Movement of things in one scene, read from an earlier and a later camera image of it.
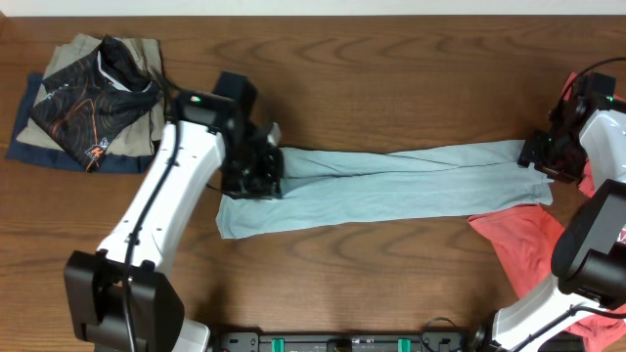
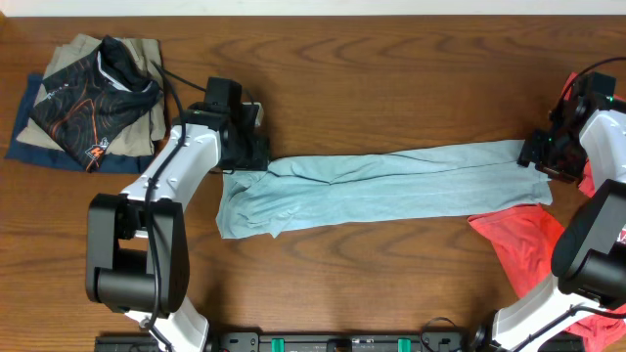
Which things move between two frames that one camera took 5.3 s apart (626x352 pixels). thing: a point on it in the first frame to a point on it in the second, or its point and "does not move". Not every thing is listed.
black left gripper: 259,177 to 251,153
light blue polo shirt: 335,186 does not move
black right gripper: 538,154 does not move
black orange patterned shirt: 90,100 does not move
